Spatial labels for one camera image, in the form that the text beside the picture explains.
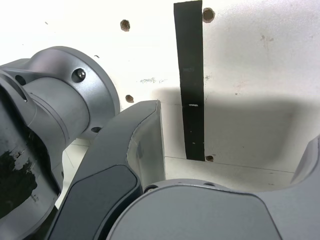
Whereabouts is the black tape strip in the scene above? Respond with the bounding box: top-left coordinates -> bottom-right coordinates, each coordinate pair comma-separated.
173,0 -> 206,162

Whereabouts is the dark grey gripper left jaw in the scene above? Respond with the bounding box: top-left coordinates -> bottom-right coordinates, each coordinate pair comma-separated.
46,99 -> 167,240

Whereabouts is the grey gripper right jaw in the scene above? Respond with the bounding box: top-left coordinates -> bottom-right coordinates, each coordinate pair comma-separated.
106,136 -> 320,240

